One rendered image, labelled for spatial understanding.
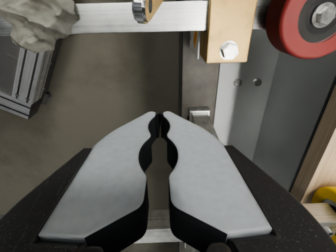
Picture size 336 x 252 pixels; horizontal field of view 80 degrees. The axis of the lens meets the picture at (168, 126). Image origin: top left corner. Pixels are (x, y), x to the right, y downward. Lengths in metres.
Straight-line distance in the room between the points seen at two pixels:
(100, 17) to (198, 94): 0.27
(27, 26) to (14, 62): 0.85
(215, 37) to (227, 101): 0.33
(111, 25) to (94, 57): 0.94
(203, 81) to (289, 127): 0.22
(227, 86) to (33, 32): 0.42
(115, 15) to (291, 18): 0.18
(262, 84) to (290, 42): 0.34
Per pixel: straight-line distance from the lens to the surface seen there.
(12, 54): 1.12
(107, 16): 0.26
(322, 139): 0.35
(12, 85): 1.18
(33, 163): 1.74
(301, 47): 0.25
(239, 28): 0.26
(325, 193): 0.38
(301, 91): 0.49
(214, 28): 0.25
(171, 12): 0.25
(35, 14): 0.28
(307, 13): 0.25
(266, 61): 0.57
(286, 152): 0.54
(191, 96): 0.45
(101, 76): 1.21
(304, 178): 0.39
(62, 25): 0.27
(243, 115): 0.60
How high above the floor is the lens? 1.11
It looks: 59 degrees down
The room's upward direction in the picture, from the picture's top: 177 degrees clockwise
